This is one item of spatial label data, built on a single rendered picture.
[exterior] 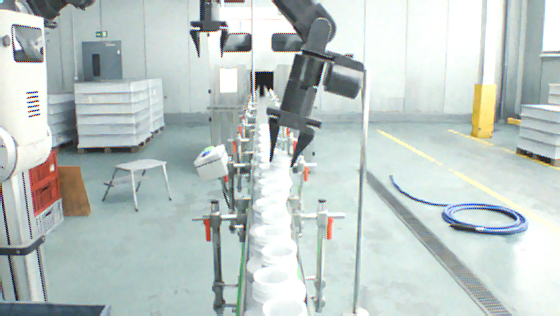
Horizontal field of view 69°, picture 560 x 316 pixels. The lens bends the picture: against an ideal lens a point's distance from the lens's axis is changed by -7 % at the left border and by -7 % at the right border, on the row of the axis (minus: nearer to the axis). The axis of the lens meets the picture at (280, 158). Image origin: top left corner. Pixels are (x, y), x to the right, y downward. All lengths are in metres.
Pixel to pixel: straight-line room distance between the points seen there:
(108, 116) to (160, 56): 4.12
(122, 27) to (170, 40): 1.25
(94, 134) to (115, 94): 0.76
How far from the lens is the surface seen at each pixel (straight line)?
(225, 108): 5.49
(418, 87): 11.74
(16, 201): 1.19
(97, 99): 7.51
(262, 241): 0.52
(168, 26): 11.28
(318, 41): 0.76
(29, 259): 1.23
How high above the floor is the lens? 1.36
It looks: 12 degrees down
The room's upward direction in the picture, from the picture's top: straight up
